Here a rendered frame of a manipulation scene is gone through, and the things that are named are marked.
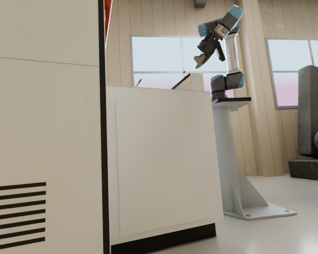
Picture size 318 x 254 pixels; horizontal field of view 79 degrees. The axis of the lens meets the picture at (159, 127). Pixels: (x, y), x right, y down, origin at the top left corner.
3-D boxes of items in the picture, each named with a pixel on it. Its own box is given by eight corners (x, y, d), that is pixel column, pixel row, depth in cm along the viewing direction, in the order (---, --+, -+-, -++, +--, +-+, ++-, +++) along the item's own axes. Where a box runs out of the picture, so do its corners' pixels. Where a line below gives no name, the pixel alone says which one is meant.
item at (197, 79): (192, 93, 118) (190, 72, 120) (161, 113, 169) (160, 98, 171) (205, 94, 121) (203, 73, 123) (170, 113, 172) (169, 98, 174)
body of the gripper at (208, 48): (196, 48, 113) (209, 28, 108) (207, 56, 116) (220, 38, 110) (198, 50, 106) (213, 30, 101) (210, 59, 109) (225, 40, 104)
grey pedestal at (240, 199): (256, 200, 172) (245, 111, 184) (297, 214, 129) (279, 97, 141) (202, 205, 165) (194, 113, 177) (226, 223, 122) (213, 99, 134)
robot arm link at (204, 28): (202, 24, 154) (196, 20, 112) (216, 20, 151) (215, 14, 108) (204, 40, 158) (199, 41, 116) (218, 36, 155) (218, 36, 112)
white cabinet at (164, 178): (107, 267, 82) (103, 85, 94) (98, 210, 172) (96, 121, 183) (228, 236, 104) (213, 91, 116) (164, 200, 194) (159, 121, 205)
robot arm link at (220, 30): (226, 31, 109) (231, 33, 102) (220, 39, 111) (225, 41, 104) (216, 23, 106) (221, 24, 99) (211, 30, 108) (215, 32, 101)
